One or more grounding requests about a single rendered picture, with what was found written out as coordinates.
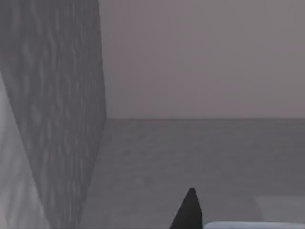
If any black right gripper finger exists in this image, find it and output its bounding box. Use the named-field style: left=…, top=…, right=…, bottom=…
left=169, top=187, right=203, bottom=229

